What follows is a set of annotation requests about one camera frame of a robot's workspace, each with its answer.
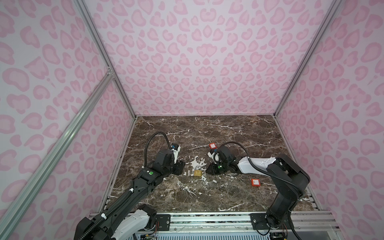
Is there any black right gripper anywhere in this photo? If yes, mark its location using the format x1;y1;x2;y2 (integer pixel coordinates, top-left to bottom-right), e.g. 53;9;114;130
203;160;230;176

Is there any brass padlock silver shackle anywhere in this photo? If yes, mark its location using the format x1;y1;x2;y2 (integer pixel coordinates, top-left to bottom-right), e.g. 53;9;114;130
194;165;203;178

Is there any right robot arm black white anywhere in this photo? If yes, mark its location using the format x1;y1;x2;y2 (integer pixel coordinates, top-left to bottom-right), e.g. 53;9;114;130
206;144;311;229

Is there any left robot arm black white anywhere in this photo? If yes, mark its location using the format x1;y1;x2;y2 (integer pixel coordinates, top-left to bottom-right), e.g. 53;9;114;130
74;149;185;240

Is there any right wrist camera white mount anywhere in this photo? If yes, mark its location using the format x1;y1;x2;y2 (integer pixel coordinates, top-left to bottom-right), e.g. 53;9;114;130
208;151;221;164

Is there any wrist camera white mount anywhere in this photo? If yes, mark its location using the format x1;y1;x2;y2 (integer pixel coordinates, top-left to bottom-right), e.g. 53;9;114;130
171;143;181;164
208;151;221;164

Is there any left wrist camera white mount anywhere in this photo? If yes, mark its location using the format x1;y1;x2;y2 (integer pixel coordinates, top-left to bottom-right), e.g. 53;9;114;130
171;143;181;164

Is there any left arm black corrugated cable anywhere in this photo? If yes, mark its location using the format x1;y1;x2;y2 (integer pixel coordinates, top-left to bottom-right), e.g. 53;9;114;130
76;131;172;240

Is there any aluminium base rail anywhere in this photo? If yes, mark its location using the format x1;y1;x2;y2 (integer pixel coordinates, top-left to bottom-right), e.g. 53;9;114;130
89;209;343;240

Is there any left diagonal aluminium frame bar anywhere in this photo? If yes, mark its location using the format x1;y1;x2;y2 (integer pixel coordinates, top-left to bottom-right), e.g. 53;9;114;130
1;73;115;240

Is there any left corner aluminium post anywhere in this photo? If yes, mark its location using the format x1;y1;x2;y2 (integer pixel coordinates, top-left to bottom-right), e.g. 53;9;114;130
74;0;137;120

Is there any corner aluminium post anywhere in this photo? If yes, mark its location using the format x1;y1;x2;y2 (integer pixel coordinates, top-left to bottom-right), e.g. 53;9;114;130
274;0;345;120
74;0;137;120

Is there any right corner aluminium post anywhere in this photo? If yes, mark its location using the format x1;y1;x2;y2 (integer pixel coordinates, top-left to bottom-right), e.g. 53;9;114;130
274;0;345;120

